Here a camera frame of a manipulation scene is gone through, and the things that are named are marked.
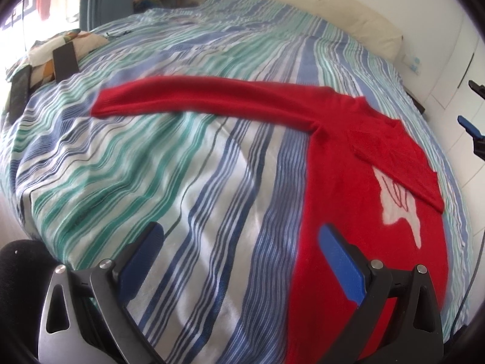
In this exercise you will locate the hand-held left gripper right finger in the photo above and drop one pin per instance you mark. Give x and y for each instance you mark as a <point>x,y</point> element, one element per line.
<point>341,265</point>

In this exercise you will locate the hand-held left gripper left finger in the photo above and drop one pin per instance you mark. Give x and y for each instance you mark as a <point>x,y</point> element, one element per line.
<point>142,265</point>

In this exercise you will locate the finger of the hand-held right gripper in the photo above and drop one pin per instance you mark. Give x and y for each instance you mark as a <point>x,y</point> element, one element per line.
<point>469,124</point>
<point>478,88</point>

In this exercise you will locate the red sweater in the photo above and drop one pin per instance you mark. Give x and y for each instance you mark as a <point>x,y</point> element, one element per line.
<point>341,197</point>

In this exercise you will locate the white wardrobe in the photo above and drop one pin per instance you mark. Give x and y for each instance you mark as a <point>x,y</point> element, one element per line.
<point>454,64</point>

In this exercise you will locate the striped bed sheet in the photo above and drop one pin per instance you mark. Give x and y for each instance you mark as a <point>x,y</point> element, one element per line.
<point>151,159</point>

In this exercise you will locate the cream headboard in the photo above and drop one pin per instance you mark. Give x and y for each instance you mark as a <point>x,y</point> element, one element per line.
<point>322,7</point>

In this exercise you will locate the dark flat device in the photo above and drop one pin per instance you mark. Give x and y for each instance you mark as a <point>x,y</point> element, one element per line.
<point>19,91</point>
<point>65,62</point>

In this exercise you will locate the patterned pillow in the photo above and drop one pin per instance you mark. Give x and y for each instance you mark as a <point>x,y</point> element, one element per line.
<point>89,40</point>

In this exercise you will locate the wall socket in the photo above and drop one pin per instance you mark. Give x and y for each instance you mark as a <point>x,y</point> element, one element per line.
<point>413,63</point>

